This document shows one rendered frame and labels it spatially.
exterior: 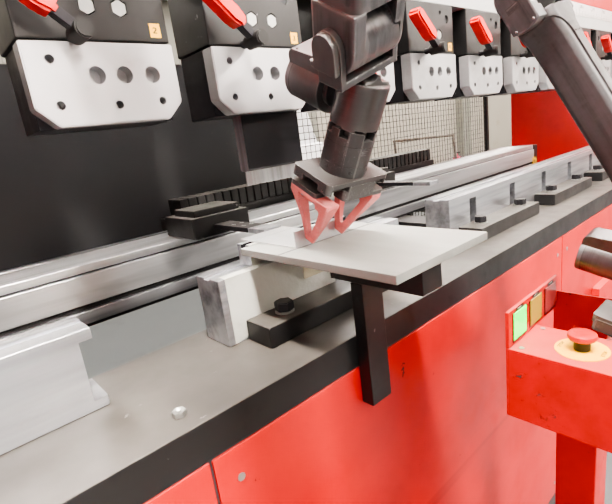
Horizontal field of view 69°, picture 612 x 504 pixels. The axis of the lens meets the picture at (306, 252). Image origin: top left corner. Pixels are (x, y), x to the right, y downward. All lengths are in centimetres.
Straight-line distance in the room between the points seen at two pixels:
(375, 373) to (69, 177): 75
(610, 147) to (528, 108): 203
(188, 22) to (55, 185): 54
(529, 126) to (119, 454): 256
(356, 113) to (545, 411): 54
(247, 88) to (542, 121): 226
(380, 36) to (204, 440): 43
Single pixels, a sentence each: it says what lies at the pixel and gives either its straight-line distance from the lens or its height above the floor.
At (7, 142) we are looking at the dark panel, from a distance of 105.
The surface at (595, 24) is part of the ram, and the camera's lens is 179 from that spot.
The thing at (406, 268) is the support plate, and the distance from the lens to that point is 45.
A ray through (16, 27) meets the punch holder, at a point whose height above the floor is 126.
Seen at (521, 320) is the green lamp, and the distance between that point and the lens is 79.
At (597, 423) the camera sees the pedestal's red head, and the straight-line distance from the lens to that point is 78.
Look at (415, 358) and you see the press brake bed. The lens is 73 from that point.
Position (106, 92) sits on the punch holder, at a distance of 52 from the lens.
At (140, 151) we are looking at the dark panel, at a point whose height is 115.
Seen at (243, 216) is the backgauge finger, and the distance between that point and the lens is 86.
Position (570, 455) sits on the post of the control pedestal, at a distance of 92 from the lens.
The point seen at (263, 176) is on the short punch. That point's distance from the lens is 66.
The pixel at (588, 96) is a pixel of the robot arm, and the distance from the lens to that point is 74.
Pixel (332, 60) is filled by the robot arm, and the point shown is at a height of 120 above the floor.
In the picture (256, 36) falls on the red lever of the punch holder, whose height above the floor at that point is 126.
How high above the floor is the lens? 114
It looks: 14 degrees down
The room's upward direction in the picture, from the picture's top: 8 degrees counter-clockwise
